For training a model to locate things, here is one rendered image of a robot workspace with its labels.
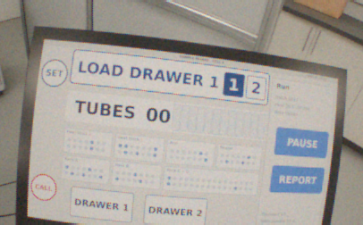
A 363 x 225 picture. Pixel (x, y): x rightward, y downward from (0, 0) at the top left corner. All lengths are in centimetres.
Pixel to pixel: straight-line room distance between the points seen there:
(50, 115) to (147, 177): 17
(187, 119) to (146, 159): 8
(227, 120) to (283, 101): 10
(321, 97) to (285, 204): 19
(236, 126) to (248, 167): 7
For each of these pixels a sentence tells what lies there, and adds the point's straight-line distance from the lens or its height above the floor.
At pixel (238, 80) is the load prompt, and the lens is 43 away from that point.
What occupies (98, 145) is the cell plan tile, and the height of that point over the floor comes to 107.
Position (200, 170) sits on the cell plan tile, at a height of 105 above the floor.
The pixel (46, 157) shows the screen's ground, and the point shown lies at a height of 105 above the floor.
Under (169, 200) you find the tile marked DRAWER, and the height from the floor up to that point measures 102.
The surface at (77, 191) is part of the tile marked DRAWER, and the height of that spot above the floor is 102.
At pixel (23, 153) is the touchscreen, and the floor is 105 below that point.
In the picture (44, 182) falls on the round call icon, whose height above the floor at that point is 102.
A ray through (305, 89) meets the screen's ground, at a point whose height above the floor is 116.
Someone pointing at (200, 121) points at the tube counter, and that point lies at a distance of 41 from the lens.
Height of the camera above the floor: 137
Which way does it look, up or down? 38 degrees down
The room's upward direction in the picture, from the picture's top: 11 degrees clockwise
